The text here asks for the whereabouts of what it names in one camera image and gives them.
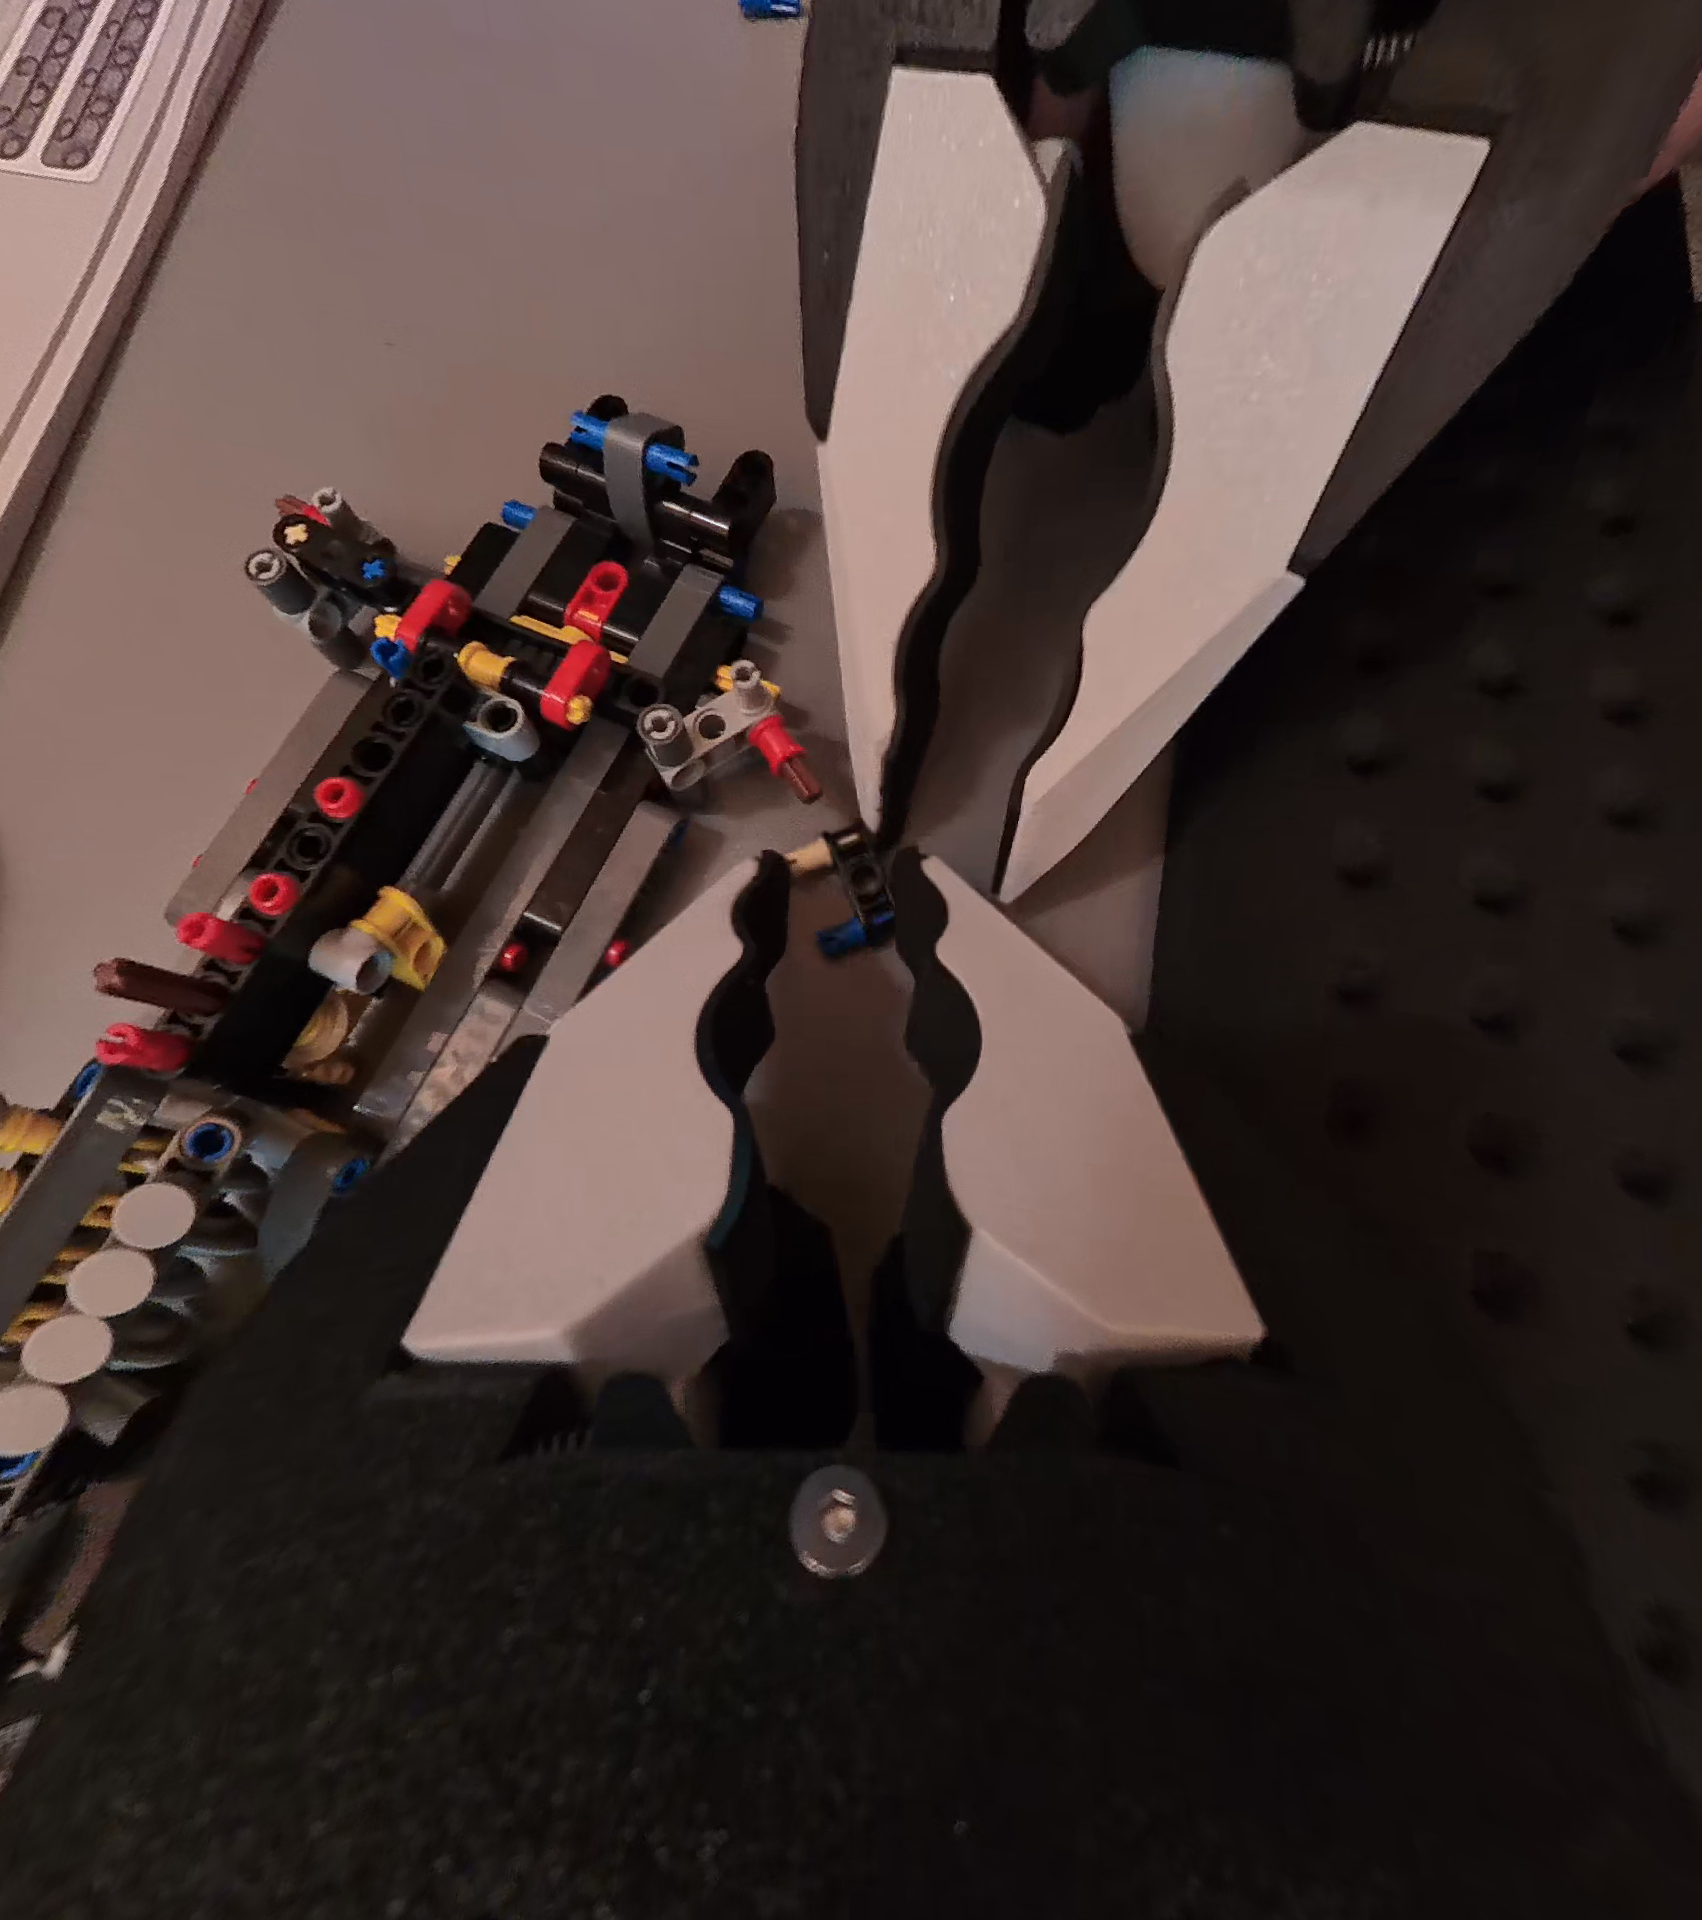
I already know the lego instruction booklet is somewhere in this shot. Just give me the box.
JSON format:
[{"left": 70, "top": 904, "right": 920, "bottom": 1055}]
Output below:
[{"left": 0, "top": 0, "right": 268, "bottom": 821}]

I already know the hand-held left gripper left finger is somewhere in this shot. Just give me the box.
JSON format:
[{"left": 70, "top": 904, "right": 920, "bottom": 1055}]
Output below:
[{"left": 400, "top": 853, "right": 794, "bottom": 1451}]

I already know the black perforated mat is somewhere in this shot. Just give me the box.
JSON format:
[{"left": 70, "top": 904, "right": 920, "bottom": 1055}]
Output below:
[{"left": 1148, "top": 176, "right": 1702, "bottom": 1920}]

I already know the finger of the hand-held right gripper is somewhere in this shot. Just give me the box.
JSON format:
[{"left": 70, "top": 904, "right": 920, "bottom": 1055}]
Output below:
[
  {"left": 816, "top": 65, "right": 1095, "bottom": 842},
  {"left": 991, "top": 124, "right": 1495, "bottom": 907}
]

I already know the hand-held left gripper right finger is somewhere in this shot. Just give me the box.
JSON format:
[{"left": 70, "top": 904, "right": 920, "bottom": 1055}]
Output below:
[{"left": 888, "top": 846, "right": 1268, "bottom": 1382}]

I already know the grey lego car chassis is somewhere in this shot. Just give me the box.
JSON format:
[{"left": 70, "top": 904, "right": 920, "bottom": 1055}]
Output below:
[{"left": 0, "top": 392, "right": 831, "bottom": 1811}]

